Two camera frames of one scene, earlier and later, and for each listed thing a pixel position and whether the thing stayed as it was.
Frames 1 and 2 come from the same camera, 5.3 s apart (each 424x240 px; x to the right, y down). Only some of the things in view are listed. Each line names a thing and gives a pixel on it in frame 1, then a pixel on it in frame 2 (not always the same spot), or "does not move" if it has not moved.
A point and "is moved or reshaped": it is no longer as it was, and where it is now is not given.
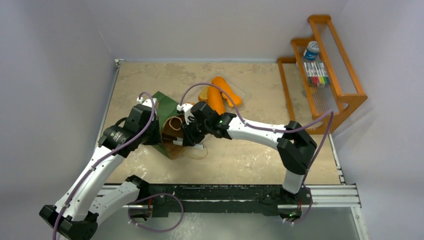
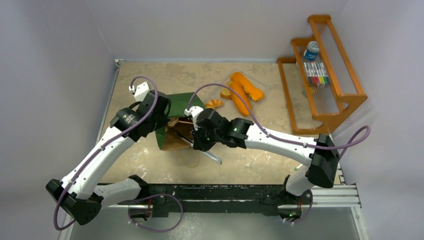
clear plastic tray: [243, 93] -> [225, 80]
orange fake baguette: [215, 99] -> [239, 101]
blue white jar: [311, 52] does not move
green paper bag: [170, 120] is moved or reshaped
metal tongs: [179, 142] -> [206, 153]
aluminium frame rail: [325, 196] does not move
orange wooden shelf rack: [322, 83] does not move
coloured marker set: [317, 73] does not move
